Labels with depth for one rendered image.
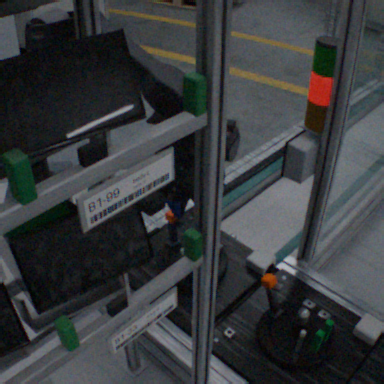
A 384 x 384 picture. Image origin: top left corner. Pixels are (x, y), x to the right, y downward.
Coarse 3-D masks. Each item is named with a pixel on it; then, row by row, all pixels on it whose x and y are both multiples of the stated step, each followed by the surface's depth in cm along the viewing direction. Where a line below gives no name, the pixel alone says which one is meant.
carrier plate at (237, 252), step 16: (192, 224) 100; (160, 240) 96; (224, 240) 95; (240, 256) 92; (144, 272) 88; (240, 272) 88; (256, 272) 88; (224, 288) 85; (240, 288) 85; (192, 304) 82; (224, 304) 82; (176, 320) 79; (192, 320) 79
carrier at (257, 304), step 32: (288, 288) 85; (224, 320) 79; (256, 320) 79; (288, 320) 76; (320, 320) 76; (352, 320) 78; (224, 352) 74; (256, 352) 74; (288, 352) 71; (320, 352) 71; (352, 352) 73
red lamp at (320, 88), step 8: (312, 72) 70; (312, 80) 70; (320, 80) 69; (328, 80) 68; (312, 88) 71; (320, 88) 70; (328, 88) 69; (312, 96) 72; (320, 96) 70; (328, 96) 70; (320, 104) 71; (328, 104) 71
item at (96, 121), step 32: (0, 64) 29; (32, 64) 30; (64, 64) 32; (96, 64) 33; (128, 64) 34; (0, 96) 29; (32, 96) 31; (64, 96) 32; (96, 96) 33; (128, 96) 35; (0, 128) 30; (32, 128) 31; (64, 128) 32; (96, 128) 33; (0, 160) 30
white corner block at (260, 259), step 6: (258, 252) 90; (264, 252) 90; (246, 258) 89; (252, 258) 88; (258, 258) 88; (264, 258) 88; (270, 258) 88; (276, 258) 89; (246, 264) 90; (252, 264) 88; (258, 264) 87; (264, 264) 87; (270, 264) 88; (258, 270) 88; (264, 270) 87; (270, 270) 89
